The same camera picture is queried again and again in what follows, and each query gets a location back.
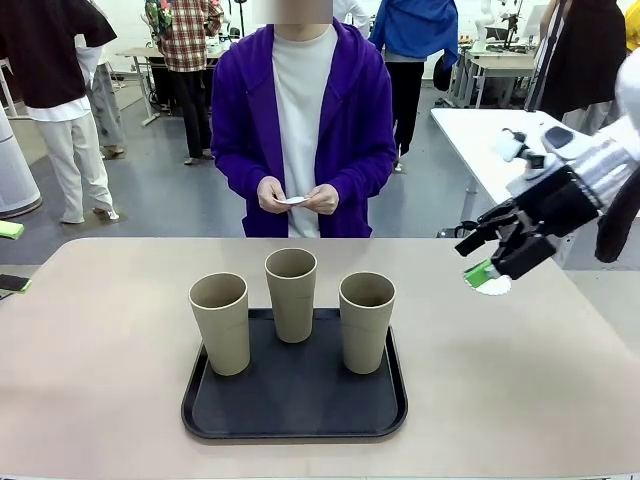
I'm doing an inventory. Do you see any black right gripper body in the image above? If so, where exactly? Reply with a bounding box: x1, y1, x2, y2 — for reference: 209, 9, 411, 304
513, 166, 601, 242

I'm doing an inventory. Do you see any tall beige cup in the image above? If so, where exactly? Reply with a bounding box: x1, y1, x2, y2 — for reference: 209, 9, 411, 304
338, 271, 397, 375
188, 271, 250, 377
264, 248, 319, 344

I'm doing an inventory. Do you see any person's right forearm purple sleeve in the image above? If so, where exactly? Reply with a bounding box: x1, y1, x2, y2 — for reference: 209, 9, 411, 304
210, 142, 282, 201

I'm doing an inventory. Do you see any person's left forearm purple sleeve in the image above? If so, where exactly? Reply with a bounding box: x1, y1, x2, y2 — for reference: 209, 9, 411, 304
323, 142, 397, 201

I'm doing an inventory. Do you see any person's left hand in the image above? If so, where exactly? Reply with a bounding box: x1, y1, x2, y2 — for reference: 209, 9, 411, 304
303, 183, 341, 217

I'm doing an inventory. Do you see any person's right hand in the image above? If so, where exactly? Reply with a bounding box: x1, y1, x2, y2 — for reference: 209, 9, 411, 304
257, 175, 291, 215

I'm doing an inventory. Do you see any white table leg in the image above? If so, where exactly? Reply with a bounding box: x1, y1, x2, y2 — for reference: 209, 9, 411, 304
462, 169, 481, 225

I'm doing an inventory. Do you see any black table foot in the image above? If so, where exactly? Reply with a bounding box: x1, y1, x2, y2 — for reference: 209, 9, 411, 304
436, 219, 480, 239

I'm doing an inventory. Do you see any large white table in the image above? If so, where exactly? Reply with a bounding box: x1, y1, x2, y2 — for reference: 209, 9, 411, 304
430, 107, 640, 217

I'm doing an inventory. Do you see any person in black coat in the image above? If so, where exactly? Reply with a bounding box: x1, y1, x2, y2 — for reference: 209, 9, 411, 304
524, 0, 629, 136

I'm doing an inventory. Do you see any person in grey trousers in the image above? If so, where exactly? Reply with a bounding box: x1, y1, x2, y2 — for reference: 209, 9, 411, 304
74, 34, 126, 160

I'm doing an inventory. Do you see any grey workbench desk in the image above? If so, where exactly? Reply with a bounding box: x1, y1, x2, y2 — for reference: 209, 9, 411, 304
457, 47, 539, 109

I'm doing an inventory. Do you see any black hanging bag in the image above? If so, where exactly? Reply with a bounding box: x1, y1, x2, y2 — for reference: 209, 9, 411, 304
432, 49, 454, 92

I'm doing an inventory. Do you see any person in black shirt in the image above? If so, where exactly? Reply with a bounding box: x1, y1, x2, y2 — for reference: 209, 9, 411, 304
0, 0, 121, 225

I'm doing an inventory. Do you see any person in yellow top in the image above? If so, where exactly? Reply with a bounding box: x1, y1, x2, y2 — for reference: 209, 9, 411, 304
623, 0, 640, 54

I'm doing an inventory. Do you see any person in blue jacket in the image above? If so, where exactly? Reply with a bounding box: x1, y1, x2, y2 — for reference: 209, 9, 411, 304
368, 0, 460, 172

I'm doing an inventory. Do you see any grey desk with metal legs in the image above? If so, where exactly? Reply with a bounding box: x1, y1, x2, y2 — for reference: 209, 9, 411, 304
115, 47, 166, 127

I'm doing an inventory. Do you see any person in purple hoodie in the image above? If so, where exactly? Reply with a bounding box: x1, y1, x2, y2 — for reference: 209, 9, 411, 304
210, 9, 397, 239

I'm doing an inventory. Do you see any person in white shirt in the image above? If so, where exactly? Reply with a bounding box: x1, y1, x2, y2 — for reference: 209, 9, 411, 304
332, 0, 372, 41

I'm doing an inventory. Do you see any person in plaid shirt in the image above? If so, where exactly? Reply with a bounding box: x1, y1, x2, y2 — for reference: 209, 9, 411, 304
144, 0, 224, 166

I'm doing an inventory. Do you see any black plastic tray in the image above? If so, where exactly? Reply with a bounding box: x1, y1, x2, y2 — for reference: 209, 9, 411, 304
180, 307, 409, 440

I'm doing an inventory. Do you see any black cable sleeve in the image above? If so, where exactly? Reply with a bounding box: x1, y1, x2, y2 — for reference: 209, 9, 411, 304
594, 167, 640, 264

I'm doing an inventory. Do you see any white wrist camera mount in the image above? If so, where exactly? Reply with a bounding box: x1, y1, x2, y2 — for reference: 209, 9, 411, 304
492, 125, 584, 182

